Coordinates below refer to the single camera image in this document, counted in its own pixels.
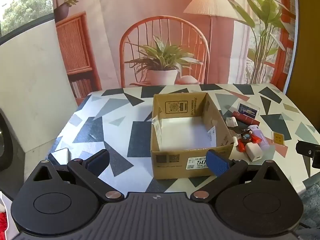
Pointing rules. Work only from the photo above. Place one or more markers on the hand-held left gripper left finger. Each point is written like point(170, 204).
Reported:
point(100, 160)

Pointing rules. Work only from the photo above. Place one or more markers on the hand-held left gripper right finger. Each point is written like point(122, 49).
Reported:
point(217, 163)

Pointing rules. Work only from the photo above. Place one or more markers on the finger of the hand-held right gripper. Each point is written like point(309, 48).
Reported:
point(306, 148)
point(317, 163)

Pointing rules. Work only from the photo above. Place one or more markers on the white tube with red cap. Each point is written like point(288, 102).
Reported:
point(240, 146)

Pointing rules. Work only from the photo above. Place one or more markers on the gold card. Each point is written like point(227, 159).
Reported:
point(278, 138)

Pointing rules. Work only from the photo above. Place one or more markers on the white charger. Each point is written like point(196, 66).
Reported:
point(253, 153)

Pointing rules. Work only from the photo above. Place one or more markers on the cardboard box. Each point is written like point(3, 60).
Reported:
point(175, 160)

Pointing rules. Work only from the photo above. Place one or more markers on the purple device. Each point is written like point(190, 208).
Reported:
point(260, 137)

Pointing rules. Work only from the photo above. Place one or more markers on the dark red tube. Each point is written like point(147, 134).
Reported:
point(246, 119)

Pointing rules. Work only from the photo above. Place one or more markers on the clear box with blue label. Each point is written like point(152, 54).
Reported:
point(248, 110)

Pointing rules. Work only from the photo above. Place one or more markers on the black smartphone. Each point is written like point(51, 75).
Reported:
point(60, 155)

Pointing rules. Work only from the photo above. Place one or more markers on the dark round object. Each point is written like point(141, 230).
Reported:
point(6, 142)

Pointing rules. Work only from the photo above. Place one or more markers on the red and white object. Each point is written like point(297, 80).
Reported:
point(3, 217)

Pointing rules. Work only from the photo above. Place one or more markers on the printed room backdrop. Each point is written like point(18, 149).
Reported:
point(112, 30)

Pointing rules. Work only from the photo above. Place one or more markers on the window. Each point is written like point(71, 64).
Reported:
point(25, 10)

